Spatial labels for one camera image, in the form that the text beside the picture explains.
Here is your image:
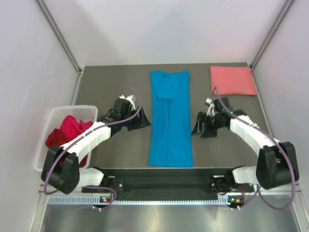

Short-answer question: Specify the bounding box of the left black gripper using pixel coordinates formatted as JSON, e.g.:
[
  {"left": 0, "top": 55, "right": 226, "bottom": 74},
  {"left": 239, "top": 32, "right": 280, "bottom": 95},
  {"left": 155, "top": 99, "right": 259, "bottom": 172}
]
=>
[{"left": 121, "top": 106, "right": 151, "bottom": 131}]

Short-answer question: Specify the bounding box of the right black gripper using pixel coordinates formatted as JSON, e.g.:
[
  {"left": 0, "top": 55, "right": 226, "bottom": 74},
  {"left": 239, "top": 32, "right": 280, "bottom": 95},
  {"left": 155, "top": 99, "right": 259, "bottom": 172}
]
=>
[{"left": 191, "top": 112, "right": 225, "bottom": 138}]

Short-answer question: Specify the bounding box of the blue t shirt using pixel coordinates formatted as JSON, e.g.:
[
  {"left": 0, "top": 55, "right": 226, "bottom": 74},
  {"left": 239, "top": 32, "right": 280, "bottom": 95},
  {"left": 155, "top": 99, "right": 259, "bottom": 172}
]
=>
[{"left": 148, "top": 71, "right": 193, "bottom": 168}]

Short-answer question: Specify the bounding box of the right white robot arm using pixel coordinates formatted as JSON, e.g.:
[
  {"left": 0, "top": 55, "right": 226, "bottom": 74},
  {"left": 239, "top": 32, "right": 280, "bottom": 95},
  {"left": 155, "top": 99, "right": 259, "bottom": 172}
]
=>
[{"left": 192, "top": 97, "right": 299, "bottom": 191}]

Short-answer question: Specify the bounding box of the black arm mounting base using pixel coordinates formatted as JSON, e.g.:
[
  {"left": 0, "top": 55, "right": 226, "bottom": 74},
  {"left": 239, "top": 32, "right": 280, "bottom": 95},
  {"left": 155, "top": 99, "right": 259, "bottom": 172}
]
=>
[{"left": 82, "top": 168, "right": 254, "bottom": 195}]

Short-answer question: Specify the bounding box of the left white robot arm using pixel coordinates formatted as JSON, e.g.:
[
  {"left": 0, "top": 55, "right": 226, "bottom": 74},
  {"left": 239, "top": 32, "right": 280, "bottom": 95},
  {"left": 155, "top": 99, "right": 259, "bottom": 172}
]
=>
[{"left": 41, "top": 95, "right": 151, "bottom": 194}]

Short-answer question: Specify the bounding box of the folded pink t shirt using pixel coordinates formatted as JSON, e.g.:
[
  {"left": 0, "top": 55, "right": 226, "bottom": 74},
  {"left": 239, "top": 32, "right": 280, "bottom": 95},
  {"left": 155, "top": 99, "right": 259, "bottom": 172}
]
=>
[{"left": 210, "top": 66, "right": 257, "bottom": 95}]

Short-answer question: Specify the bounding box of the magenta t shirt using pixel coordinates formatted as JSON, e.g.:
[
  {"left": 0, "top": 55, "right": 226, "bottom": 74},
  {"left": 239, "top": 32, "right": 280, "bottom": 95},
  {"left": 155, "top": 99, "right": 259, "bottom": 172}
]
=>
[{"left": 60, "top": 115, "right": 93, "bottom": 142}]

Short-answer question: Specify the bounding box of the dark red t shirt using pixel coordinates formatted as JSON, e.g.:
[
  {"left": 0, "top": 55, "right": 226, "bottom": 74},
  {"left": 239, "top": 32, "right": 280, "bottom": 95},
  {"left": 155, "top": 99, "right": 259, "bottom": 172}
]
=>
[{"left": 45, "top": 128, "right": 89, "bottom": 167}]

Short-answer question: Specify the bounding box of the white plastic laundry basket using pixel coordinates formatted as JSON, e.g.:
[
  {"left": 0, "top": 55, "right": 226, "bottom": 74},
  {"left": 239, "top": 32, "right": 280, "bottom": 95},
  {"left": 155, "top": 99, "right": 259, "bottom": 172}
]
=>
[{"left": 33, "top": 104, "right": 98, "bottom": 173}]

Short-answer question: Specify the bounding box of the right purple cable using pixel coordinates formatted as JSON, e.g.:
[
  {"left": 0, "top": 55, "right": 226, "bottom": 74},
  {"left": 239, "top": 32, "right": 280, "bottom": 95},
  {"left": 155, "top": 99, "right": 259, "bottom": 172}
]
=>
[{"left": 212, "top": 86, "right": 297, "bottom": 210}]

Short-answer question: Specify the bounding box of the white slotted cable duct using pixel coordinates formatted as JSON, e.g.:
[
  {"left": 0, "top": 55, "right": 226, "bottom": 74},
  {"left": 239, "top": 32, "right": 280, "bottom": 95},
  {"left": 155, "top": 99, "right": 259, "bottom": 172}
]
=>
[{"left": 48, "top": 195, "right": 243, "bottom": 205}]

